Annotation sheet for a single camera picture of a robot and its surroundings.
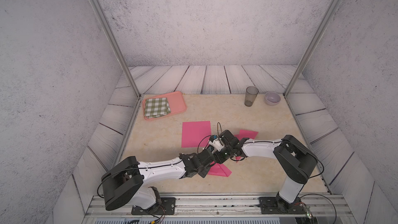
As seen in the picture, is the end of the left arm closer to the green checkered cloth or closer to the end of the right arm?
the end of the right arm

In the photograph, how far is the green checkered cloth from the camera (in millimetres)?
1099

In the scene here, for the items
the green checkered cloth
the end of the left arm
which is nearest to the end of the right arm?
the end of the left arm
